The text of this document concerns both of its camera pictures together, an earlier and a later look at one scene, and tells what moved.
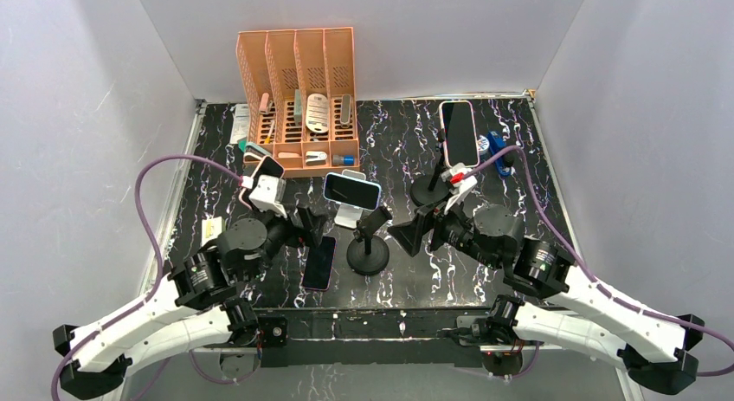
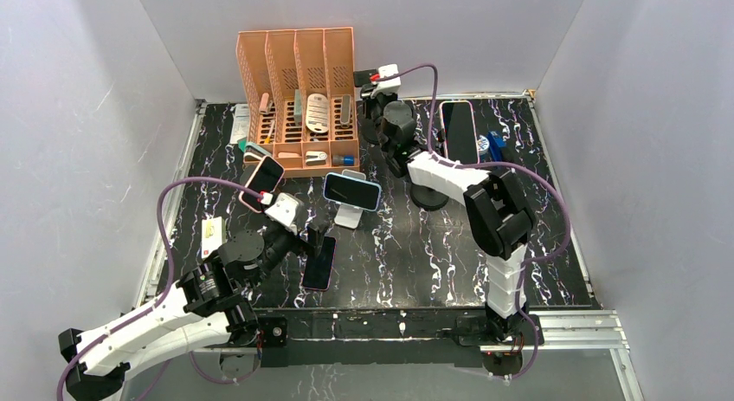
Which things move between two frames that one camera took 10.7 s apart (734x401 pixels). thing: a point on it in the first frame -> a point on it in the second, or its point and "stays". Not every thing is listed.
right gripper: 409,234 -> 368,102
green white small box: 298,107 stays
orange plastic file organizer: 299,106 stays
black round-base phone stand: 368,254 -> 369,130
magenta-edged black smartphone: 319,264 stays
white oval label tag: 317,113 stays
